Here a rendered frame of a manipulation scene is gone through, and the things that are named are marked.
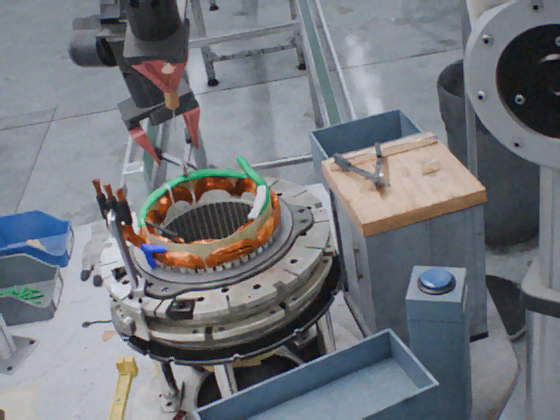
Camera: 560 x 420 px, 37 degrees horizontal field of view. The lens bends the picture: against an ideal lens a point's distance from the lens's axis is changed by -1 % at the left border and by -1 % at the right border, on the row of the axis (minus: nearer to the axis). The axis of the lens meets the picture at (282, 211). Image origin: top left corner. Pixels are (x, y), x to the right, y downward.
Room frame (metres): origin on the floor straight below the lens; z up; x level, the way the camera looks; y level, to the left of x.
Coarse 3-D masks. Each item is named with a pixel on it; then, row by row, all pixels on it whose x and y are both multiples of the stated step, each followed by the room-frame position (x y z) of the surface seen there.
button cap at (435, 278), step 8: (424, 272) 0.86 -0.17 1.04; (432, 272) 0.85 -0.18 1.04; (440, 272) 0.85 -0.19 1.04; (448, 272) 0.85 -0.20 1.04; (424, 280) 0.84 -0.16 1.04; (432, 280) 0.84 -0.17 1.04; (440, 280) 0.83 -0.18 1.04; (448, 280) 0.83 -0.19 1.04; (432, 288) 0.83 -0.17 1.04; (440, 288) 0.82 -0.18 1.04
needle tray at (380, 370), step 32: (352, 352) 0.72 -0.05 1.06; (384, 352) 0.73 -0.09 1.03; (256, 384) 0.69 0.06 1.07; (288, 384) 0.70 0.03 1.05; (320, 384) 0.71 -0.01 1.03; (352, 384) 0.70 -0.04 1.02; (384, 384) 0.69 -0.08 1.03; (416, 384) 0.68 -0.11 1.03; (224, 416) 0.67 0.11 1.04; (256, 416) 0.68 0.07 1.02; (288, 416) 0.67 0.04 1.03; (320, 416) 0.66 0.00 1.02; (352, 416) 0.65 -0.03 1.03; (384, 416) 0.62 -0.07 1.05; (416, 416) 0.63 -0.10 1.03
